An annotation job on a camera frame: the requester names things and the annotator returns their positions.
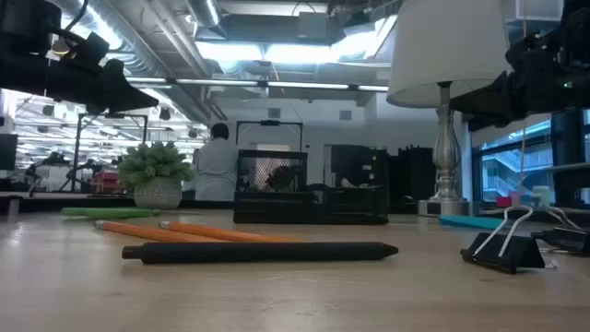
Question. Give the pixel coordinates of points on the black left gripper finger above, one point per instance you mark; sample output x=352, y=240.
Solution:
x=122, y=80
x=120, y=105

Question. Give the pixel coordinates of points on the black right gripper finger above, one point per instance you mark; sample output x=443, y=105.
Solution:
x=488, y=94
x=488, y=115

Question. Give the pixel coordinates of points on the blue sticky note pad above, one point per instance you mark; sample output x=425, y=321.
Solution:
x=470, y=222

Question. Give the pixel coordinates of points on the orange pencil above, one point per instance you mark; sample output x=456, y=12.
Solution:
x=221, y=233
x=152, y=233

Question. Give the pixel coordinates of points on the black binder clip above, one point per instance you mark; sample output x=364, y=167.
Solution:
x=567, y=240
x=511, y=256

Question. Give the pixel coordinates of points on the black mesh desk organizer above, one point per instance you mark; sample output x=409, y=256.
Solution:
x=276, y=207

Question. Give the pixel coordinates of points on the thick matte black pen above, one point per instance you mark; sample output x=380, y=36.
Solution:
x=258, y=252

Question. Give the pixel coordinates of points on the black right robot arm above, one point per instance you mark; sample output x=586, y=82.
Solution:
x=584, y=55

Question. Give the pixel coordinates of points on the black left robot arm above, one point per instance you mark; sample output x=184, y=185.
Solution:
x=27, y=16

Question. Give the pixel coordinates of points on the background black robot arm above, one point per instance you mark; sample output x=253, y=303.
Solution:
x=50, y=161
x=85, y=168

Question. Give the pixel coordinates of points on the black ceiling device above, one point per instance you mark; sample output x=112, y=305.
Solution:
x=61, y=47

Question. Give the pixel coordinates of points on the table lamp white shade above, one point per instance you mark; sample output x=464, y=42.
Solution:
x=442, y=46

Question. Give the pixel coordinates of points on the small red container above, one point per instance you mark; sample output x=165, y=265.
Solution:
x=503, y=202

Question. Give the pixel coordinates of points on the dark background monitor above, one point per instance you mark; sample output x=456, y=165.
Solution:
x=8, y=152

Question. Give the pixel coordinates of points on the long ceiling light strip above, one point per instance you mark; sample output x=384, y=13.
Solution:
x=216, y=82

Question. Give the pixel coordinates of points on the green plant grey pot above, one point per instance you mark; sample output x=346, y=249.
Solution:
x=156, y=193

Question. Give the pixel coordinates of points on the pale green cup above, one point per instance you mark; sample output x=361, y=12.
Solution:
x=542, y=196

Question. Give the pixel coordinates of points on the black background cabinets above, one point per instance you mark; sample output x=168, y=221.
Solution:
x=415, y=180

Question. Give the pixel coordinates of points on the person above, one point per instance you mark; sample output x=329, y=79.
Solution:
x=216, y=170

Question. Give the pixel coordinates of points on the dark background workbench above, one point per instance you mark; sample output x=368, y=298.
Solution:
x=46, y=200

